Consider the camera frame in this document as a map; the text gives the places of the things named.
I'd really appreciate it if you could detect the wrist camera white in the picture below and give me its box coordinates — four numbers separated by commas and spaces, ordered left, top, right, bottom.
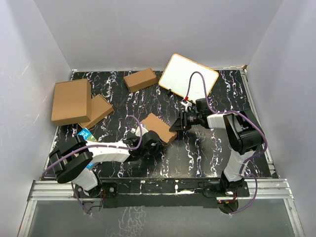
181, 96, 192, 111
131, 124, 148, 137

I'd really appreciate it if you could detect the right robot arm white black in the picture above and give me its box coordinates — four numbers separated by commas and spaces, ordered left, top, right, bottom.
169, 98, 264, 196

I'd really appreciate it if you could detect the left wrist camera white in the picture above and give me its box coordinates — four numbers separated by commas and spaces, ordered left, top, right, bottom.
131, 124, 148, 137

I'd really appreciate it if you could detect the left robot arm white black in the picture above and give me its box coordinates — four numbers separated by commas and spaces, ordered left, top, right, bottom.
49, 130, 165, 197

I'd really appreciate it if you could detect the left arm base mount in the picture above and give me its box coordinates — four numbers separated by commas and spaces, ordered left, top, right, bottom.
75, 182, 118, 199

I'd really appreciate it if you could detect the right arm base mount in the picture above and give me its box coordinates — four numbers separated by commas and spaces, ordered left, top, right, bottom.
201, 178, 250, 198

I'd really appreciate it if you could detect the aluminium frame rail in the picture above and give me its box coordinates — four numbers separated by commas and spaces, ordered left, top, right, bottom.
18, 178, 304, 237

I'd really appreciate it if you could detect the colourful children's book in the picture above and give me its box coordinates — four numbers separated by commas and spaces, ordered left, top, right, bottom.
77, 128, 97, 170

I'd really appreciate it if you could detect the large closed cardboard box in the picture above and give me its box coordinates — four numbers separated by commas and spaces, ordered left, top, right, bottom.
51, 79, 92, 126

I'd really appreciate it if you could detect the white board orange rim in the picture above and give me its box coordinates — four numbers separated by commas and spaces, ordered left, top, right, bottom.
158, 54, 219, 102

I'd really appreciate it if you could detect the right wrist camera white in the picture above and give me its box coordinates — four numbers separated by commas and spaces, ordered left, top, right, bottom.
181, 96, 192, 111

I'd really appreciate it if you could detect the small cardboard box at back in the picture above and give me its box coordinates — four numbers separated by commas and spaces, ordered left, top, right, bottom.
124, 68, 157, 93

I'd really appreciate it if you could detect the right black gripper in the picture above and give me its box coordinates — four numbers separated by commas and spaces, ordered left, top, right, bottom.
169, 110, 201, 131

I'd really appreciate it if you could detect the flat cardboard box under large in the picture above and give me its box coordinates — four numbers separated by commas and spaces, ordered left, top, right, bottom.
79, 94, 114, 129

